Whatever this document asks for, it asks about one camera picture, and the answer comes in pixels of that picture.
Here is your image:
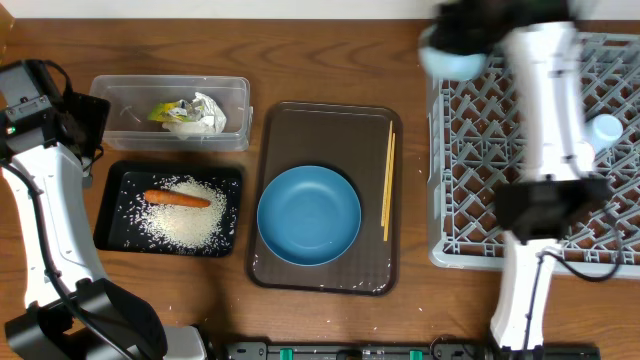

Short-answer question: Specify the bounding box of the white paper napkin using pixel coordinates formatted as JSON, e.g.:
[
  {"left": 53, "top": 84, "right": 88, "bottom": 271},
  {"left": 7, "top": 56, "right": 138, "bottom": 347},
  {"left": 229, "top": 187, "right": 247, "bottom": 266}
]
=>
[{"left": 162, "top": 92, "right": 227, "bottom": 140}]

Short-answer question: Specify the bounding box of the wooden chopstick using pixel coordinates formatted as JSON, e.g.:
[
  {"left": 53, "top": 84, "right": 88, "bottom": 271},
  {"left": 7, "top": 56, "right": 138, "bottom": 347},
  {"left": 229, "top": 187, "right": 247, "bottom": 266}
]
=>
[
  {"left": 380, "top": 120, "right": 393, "bottom": 227},
  {"left": 383, "top": 133, "right": 396, "bottom": 242}
]

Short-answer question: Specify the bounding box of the large blue plate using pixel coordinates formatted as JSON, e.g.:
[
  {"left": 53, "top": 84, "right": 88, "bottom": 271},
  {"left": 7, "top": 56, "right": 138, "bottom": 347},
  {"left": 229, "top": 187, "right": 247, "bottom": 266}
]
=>
[{"left": 256, "top": 165, "right": 362, "bottom": 267}]

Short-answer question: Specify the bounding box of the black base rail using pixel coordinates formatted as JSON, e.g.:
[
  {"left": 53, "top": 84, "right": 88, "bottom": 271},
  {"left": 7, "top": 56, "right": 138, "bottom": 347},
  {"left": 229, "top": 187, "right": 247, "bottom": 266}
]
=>
[{"left": 220, "top": 340, "right": 602, "bottom": 360}]

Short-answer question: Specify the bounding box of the light blue small bowl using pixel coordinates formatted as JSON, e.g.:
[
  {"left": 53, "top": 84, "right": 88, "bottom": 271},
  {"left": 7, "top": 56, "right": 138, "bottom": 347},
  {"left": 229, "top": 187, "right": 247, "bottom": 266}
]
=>
[{"left": 418, "top": 26, "right": 487, "bottom": 82}]

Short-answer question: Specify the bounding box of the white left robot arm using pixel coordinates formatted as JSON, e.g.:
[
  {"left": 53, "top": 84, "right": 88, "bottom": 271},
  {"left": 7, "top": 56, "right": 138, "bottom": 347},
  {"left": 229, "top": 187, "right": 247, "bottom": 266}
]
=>
[{"left": 1, "top": 93, "right": 208, "bottom": 359}]

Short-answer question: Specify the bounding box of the white cup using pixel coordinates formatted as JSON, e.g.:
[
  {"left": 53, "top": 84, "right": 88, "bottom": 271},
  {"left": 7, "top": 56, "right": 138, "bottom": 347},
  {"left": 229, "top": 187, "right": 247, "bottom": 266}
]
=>
[{"left": 575, "top": 140, "right": 596, "bottom": 173}]

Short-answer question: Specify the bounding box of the light blue cup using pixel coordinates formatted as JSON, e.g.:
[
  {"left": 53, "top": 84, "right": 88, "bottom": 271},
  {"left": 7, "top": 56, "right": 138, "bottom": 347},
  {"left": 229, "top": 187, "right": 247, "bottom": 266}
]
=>
[{"left": 584, "top": 114, "right": 623, "bottom": 153}]

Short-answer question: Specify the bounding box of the clear plastic bin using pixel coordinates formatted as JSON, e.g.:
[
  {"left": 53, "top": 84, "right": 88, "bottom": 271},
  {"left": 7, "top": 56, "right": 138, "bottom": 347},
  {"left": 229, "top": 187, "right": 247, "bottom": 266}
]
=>
[{"left": 90, "top": 75, "right": 252, "bottom": 152}]

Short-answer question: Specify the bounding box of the yellow foil snack wrapper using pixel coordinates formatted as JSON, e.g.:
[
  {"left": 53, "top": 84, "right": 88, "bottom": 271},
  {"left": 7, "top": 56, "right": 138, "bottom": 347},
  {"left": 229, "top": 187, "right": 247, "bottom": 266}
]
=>
[{"left": 147, "top": 100, "right": 194, "bottom": 122}]

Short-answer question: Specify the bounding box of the orange carrot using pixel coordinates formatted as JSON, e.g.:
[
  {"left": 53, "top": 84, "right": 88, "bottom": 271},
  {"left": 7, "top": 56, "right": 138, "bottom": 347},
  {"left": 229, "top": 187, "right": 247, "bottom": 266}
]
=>
[{"left": 144, "top": 190, "right": 211, "bottom": 208}]

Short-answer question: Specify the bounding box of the pile of white rice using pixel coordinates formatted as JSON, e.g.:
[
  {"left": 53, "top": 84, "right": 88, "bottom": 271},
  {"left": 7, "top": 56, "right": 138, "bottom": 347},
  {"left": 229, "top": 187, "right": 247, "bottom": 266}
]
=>
[{"left": 130, "top": 176, "right": 228, "bottom": 250}]

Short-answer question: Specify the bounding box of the grey dishwasher rack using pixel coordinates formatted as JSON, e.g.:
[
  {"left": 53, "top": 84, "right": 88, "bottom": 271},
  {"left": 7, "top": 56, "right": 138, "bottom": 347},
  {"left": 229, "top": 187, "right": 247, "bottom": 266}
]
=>
[{"left": 427, "top": 33, "right": 639, "bottom": 279}]

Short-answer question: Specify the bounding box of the dark brown serving tray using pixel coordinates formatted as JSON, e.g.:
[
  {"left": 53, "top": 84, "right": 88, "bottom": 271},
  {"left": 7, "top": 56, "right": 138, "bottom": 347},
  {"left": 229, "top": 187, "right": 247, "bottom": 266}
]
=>
[{"left": 247, "top": 102, "right": 403, "bottom": 296}]

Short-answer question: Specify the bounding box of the black waste tray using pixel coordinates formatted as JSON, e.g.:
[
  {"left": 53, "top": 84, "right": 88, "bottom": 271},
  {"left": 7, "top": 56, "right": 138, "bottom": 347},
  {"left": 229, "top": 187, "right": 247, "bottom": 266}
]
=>
[{"left": 93, "top": 160, "right": 242, "bottom": 257}]

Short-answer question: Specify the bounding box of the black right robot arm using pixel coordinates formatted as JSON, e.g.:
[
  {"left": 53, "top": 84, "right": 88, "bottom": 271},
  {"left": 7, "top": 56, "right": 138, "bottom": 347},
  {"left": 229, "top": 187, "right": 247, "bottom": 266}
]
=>
[{"left": 419, "top": 1, "right": 611, "bottom": 359}]

